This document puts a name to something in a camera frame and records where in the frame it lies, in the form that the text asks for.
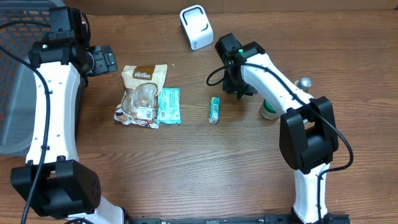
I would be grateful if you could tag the green lid white jar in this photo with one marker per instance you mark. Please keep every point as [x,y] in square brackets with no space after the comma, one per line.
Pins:
[267,111]

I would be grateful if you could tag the grey plastic mesh basket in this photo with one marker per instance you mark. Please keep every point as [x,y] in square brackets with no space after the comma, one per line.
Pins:
[20,20]

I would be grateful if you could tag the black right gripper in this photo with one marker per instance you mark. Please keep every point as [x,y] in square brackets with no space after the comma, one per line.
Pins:
[230,87]

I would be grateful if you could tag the brown white snack packet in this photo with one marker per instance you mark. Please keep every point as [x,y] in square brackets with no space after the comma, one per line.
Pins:
[139,105]

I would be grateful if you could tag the white black barcode scanner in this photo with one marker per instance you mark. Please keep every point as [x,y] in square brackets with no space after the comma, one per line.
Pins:
[196,27]

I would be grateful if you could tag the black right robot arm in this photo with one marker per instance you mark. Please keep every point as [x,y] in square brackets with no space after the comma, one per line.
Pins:
[308,136]

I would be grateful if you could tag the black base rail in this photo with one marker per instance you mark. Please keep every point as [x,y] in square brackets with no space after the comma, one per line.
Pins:
[267,219]

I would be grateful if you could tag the teal white wet wipes pack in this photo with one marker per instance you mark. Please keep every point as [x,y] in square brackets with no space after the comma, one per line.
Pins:
[169,106]

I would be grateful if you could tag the yellow dish soap bottle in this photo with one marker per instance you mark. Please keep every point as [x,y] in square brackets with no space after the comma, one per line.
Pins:
[304,84]

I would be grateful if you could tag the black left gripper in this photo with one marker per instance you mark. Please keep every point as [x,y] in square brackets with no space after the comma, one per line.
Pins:
[106,64]

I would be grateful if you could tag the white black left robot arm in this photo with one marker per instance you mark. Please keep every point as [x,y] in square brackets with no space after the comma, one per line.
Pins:
[53,182]

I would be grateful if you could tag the teal snack packet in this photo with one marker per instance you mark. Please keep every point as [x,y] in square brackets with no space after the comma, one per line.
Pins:
[214,110]

